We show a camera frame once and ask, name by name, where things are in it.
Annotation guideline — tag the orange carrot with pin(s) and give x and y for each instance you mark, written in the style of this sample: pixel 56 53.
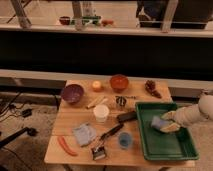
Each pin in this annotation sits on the orange carrot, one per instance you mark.
pixel 65 147

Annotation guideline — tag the small orange fruit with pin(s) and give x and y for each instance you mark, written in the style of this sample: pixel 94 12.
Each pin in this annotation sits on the small orange fruit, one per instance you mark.
pixel 97 86

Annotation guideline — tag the metal binder clip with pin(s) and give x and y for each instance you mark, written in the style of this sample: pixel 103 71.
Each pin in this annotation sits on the metal binder clip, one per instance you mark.
pixel 98 152

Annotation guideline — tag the white gloved right hand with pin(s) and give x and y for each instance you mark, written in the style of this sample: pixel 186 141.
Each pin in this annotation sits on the white gloved right hand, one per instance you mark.
pixel 172 126

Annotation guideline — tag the orange background object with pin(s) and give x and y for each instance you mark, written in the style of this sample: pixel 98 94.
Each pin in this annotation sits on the orange background object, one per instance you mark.
pixel 107 22

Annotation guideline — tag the dark red background bowl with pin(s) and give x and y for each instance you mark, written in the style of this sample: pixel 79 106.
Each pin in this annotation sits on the dark red background bowl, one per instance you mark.
pixel 64 20

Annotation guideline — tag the blue yellow sponge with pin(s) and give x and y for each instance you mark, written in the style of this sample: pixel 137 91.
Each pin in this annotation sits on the blue yellow sponge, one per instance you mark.
pixel 157 123

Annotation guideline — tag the blue folded cloth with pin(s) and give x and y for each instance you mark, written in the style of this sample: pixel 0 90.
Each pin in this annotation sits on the blue folded cloth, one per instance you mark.
pixel 84 134

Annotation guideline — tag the brown pine cone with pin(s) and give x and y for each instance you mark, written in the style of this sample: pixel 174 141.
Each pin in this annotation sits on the brown pine cone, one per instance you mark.
pixel 150 87

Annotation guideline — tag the green background object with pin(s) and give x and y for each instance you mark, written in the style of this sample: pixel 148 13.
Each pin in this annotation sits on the green background object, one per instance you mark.
pixel 85 20

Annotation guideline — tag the small blue cup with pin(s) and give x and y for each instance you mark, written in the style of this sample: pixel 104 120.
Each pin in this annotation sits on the small blue cup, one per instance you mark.
pixel 125 140

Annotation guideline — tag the black rectangular case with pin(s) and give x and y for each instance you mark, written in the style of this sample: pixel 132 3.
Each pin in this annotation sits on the black rectangular case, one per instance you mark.
pixel 129 116

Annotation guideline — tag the white plastic cup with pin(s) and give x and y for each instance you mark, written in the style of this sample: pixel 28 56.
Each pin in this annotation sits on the white plastic cup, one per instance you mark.
pixel 101 113

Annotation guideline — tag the green plastic tray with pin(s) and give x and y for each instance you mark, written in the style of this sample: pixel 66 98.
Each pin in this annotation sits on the green plastic tray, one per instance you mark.
pixel 158 146

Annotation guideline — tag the wooden stick utensil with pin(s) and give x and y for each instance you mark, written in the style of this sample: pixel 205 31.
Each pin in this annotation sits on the wooden stick utensil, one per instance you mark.
pixel 96 102

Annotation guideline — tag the purple bowl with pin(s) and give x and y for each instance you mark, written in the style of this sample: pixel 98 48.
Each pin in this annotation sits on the purple bowl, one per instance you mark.
pixel 72 93

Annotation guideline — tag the orange bowl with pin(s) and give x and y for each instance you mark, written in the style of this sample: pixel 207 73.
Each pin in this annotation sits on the orange bowl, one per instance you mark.
pixel 119 83

